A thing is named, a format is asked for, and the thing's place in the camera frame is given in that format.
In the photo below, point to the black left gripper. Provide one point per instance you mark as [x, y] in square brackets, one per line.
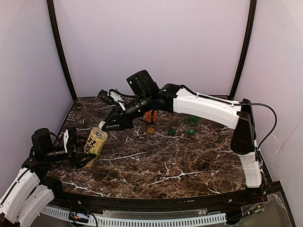
[73, 149]

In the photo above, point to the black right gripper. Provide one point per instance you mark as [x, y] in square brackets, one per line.
[123, 117]

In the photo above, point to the cream bottle cap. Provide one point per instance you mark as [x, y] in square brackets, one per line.
[101, 124]

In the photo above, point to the beige label tea bottle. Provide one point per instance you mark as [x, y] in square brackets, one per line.
[95, 141]

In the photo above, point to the orange juice bottle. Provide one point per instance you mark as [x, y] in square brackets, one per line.
[151, 116]

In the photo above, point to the orange bottle cap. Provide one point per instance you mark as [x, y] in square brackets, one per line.
[151, 130]

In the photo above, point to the dark green bottle cap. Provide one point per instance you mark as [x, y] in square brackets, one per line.
[171, 132]

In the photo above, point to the bright green bottle cap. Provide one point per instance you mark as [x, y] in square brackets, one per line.
[191, 131]

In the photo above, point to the green plastic soda bottle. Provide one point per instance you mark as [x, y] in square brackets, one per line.
[194, 119]

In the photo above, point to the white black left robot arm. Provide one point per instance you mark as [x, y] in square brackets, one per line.
[32, 190]

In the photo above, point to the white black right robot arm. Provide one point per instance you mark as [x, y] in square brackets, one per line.
[180, 99]

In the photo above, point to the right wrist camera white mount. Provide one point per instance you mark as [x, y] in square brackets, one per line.
[111, 98]

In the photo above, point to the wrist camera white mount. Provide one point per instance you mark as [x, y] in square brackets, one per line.
[111, 98]
[65, 140]

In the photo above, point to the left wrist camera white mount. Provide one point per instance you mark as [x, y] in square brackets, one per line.
[65, 140]

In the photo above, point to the white slotted cable duct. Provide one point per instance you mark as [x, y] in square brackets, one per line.
[110, 218]

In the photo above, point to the black left frame post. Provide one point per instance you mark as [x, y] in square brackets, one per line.
[59, 47]

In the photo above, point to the black frame post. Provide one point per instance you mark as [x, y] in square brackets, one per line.
[244, 49]
[59, 47]

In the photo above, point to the black front table rail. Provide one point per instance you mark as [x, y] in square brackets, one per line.
[226, 202]

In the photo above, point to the black right frame post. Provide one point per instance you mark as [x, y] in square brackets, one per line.
[244, 49]

